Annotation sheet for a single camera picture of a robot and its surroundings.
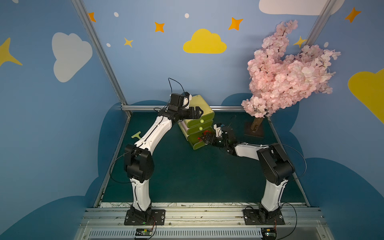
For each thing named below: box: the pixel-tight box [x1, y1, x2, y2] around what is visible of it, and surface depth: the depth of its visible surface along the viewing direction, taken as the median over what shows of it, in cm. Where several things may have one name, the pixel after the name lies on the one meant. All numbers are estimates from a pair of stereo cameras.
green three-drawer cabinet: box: [177, 94, 215, 150], surface depth 98 cm
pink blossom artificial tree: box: [241, 20, 340, 133], surface depth 68 cm
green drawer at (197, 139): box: [187, 127, 216, 150], surface depth 102 cm
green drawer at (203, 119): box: [187, 112, 215, 128], surface depth 94 cm
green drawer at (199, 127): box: [187, 120, 213, 135], surface depth 98 cm
